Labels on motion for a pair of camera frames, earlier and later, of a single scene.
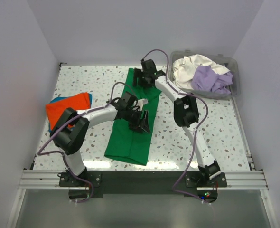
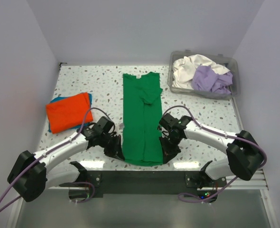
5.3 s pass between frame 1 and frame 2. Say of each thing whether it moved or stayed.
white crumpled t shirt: stayed
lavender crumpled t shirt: stayed
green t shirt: moved
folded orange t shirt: stayed
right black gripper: moved
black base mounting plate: stayed
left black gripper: moved
